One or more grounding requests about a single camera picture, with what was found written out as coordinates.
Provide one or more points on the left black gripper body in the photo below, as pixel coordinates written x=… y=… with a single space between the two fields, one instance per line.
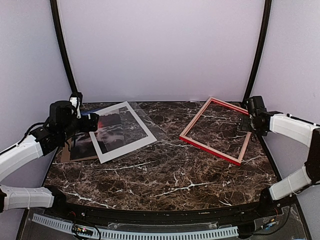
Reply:
x=70 y=130

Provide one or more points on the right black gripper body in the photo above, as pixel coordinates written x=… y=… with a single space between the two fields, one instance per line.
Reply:
x=250 y=126

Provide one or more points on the white photo mat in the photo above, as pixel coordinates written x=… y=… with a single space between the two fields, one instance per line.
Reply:
x=100 y=145

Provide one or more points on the clear acrylic sheet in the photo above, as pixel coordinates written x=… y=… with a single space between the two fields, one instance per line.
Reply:
x=147 y=125

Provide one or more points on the red wooden picture frame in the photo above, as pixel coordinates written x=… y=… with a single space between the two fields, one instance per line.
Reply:
x=208 y=149

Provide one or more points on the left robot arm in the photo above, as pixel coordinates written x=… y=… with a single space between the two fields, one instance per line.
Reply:
x=37 y=142

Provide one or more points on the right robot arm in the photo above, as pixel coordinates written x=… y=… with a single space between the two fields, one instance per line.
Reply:
x=306 y=133

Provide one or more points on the landscape photo print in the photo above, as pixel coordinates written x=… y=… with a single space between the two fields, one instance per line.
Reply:
x=82 y=136

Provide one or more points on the brown cardboard backing board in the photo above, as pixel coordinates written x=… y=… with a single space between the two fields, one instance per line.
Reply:
x=65 y=155

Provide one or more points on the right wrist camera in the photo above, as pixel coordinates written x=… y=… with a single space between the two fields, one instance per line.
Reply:
x=255 y=104

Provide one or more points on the left black corner post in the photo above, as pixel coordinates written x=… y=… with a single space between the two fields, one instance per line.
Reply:
x=62 y=46

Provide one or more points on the black corner post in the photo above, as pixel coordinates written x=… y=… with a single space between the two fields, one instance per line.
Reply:
x=62 y=46
x=259 y=49

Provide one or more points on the right black corner post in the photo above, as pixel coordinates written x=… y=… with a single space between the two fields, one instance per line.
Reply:
x=259 y=49

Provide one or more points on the black front rail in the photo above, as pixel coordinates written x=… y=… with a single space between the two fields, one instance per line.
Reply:
x=234 y=215

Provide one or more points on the white slotted cable duct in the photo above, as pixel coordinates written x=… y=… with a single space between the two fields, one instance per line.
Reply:
x=98 y=233

